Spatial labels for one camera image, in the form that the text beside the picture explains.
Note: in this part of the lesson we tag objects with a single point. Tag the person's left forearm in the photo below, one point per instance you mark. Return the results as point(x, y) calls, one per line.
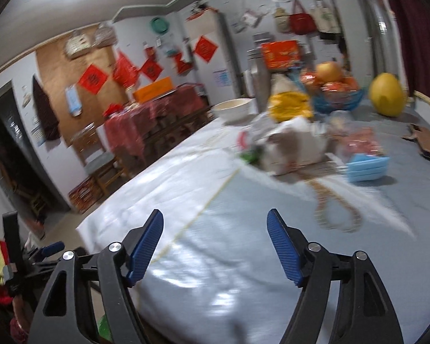
point(20, 319)

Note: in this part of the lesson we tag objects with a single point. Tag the red handbag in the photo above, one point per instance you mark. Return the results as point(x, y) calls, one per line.
point(302, 23)

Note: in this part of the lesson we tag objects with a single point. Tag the green lined basket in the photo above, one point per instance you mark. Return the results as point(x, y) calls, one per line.
point(104, 331)

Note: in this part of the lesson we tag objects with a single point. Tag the grey door frame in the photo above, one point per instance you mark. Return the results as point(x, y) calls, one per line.
point(16, 100)

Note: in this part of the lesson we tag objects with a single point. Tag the pale blue packet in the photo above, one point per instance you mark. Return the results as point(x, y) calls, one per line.
point(73, 100)

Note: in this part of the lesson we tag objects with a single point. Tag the brown cardboard piece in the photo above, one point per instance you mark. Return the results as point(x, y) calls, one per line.
point(428, 143)

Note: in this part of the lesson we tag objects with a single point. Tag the dark red curtain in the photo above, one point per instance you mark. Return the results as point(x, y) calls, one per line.
point(415, 25)

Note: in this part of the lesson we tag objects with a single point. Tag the white refrigerator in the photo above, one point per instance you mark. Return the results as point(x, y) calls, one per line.
point(225, 28)

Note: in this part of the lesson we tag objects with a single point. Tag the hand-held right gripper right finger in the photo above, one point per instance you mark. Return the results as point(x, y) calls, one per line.
point(283, 247)

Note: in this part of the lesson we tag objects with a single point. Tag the table with red cloth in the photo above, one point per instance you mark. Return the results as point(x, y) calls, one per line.
point(129, 129)

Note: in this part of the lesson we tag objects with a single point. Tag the wooden chair with grey seat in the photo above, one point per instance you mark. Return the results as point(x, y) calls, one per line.
point(98, 161)

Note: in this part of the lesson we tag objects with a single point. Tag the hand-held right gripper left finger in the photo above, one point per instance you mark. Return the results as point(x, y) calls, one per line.
point(147, 247)

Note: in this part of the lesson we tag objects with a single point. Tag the red carton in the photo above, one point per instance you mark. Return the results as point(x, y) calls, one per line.
point(86, 195)

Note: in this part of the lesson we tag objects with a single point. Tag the red plastic bag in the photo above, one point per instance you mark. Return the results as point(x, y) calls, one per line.
point(126, 70)

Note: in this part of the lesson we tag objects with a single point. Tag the white calendar sheet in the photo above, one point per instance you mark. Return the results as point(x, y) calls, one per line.
point(222, 79)

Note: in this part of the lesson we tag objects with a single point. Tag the beige printed tote bag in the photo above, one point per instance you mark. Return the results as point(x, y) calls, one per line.
point(281, 21)

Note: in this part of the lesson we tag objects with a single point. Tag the dark hanging jacket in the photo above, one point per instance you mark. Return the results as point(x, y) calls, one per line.
point(44, 111)

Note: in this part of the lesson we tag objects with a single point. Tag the yellow pomelo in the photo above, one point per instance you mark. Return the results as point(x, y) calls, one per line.
point(386, 95)

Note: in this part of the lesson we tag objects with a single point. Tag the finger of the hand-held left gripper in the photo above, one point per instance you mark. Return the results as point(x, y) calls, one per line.
point(53, 248)

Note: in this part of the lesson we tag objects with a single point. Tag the yellow plastic bag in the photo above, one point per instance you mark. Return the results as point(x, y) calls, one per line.
point(290, 105)

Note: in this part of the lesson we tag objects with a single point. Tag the white plastic bag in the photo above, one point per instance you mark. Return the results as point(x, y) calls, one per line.
point(294, 147)

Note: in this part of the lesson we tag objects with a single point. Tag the brown cardboard wall sheet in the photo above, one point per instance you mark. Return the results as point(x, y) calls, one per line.
point(57, 79)

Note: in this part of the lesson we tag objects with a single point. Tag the red hanging ornament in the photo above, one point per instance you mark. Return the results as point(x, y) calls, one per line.
point(150, 51)

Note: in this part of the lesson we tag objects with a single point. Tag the stuffed panda toy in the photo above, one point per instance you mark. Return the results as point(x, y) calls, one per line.
point(201, 7)

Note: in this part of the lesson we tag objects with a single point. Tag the orange box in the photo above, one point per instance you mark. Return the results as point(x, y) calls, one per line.
point(154, 90)

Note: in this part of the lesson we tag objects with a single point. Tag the dark wooden bench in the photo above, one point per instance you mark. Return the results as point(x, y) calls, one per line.
point(186, 122)

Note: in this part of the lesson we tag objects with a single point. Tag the red gift box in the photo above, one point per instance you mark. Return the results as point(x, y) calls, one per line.
point(281, 53)

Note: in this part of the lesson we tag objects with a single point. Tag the red diamond paper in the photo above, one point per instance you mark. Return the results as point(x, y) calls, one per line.
point(150, 70)
point(93, 79)
point(206, 49)

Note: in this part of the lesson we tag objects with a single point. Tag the green basin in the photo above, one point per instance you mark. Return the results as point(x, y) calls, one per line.
point(160, 25)

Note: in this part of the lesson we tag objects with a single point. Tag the red snack packet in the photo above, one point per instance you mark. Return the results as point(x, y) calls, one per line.
point(362, 143)

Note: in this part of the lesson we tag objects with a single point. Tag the white bowl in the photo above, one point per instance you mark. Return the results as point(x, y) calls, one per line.
point(233, 109)

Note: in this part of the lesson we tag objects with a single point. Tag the clear hanging plastic bag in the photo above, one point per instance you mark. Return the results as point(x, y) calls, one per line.
point(249, 18)

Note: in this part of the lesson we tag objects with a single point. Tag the large yellowish red apple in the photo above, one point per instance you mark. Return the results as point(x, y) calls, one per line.
point(329, 71)

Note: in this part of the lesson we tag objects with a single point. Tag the plain beige tote bag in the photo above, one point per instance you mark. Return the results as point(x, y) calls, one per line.
point(324, 18)

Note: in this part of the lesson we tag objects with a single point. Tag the blue face mask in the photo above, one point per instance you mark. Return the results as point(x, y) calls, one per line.
point(367, 168)

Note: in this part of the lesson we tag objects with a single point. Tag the table with white cloth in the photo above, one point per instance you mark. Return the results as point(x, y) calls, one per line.
point(218, 286)

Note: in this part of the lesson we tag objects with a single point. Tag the stainless steel pot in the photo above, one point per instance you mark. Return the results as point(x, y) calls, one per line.
point(261, 86)

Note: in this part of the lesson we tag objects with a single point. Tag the blue fruit basket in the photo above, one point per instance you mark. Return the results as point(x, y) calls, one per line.
point(338, 102)

